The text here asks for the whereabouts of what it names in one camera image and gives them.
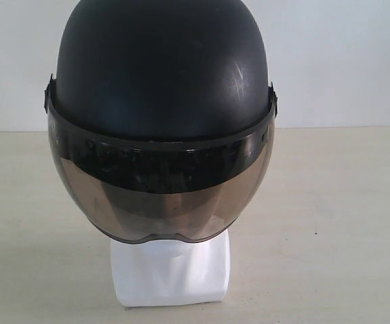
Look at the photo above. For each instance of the black helmet with visor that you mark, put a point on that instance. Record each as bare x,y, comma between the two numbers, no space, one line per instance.
161,116

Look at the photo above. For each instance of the white mannequin head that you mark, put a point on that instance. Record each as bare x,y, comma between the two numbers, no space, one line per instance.
170,272

